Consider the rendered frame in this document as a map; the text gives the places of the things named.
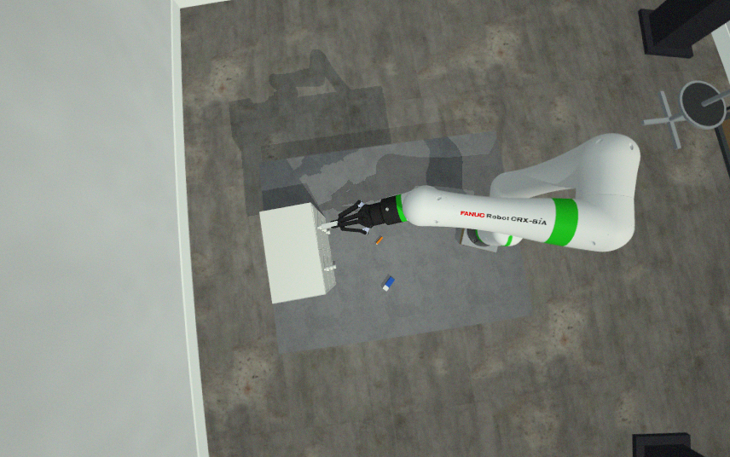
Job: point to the white small chest of drawers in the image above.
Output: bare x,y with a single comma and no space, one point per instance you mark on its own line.
292,255

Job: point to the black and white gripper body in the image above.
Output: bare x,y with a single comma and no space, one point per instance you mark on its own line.
374,213

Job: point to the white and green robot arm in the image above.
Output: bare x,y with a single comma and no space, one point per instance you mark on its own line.
601,218

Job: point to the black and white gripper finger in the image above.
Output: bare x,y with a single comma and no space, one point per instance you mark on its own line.
342,216
343,228

